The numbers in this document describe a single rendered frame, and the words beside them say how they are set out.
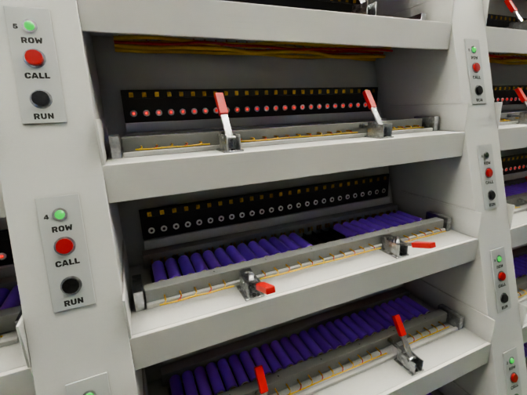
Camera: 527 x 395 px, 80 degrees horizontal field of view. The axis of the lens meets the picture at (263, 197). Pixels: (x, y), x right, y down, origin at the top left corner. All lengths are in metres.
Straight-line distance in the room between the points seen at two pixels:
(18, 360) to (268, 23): 0.51
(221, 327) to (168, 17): 0.40
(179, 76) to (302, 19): 0.25
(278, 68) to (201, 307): 0.50
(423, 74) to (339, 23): 0.26
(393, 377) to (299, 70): 0.62
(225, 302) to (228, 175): 0.17
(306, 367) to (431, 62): 0.62
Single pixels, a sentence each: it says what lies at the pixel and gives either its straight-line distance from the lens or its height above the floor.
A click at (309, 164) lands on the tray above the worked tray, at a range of 0.47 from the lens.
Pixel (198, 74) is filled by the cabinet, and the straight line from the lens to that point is 0.65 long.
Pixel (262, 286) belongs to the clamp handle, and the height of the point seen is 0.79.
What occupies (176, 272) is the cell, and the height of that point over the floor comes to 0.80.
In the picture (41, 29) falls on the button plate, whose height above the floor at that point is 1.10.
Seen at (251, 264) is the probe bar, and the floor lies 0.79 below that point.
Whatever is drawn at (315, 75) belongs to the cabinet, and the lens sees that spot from 0.76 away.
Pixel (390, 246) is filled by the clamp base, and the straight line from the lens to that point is 0.58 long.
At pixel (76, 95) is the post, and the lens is 0.42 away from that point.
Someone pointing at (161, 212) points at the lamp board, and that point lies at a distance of 0.56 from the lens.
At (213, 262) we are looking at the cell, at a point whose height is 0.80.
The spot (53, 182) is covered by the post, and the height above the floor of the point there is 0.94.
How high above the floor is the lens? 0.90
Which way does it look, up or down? 2 degrees down
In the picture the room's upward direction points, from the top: 8 degrees counter-clockwise
